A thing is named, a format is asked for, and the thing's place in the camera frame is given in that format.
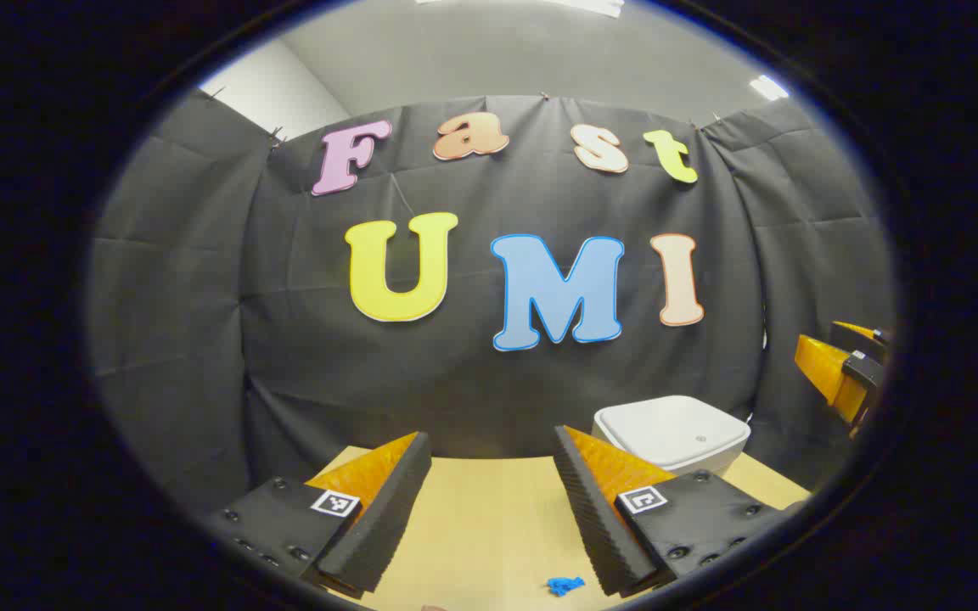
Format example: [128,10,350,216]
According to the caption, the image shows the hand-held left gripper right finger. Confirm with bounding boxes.
[552,424,787,599]

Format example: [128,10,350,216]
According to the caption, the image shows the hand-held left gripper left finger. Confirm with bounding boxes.
[205,431,433,599]

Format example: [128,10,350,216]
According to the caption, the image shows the white desktop garbage bin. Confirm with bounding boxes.
[593,395,751,478]

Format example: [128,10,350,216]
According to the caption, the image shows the wooden desktop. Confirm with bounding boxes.
[302,446,812,611]

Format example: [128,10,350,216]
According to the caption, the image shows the black backdrop cloth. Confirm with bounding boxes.
[86,89,896,510]

